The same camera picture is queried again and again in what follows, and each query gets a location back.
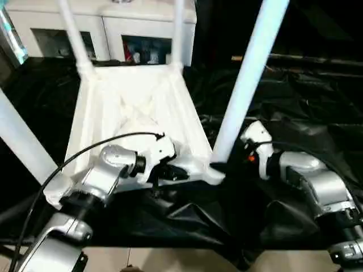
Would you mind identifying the white plastic table top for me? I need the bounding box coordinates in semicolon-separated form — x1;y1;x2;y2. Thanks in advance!
41;63;228;211

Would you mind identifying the black plastic mat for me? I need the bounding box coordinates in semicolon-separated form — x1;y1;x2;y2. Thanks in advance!
0;55;363;270

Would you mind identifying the brown round hanging knob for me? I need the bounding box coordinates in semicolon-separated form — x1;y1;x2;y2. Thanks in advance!
121;247;143;272

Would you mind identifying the black flat monitor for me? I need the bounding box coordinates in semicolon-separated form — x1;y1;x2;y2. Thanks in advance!
265;54;363;67

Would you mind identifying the white printed cup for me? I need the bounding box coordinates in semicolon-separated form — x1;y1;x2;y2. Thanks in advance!
148;48;160;65

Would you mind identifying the white glass-door cabinet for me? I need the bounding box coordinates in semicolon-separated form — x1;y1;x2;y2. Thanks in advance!
5;0;199;66

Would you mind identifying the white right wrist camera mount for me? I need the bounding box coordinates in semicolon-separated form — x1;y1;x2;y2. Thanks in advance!
239;120;275;181

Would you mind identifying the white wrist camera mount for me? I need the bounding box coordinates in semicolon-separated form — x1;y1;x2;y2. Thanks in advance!
138;135;179;185
239;120;275;181

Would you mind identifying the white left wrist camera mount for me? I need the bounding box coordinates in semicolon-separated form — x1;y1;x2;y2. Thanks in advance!
138;135;179;185

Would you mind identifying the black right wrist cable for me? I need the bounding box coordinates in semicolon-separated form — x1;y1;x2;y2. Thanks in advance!
254;141;363;199

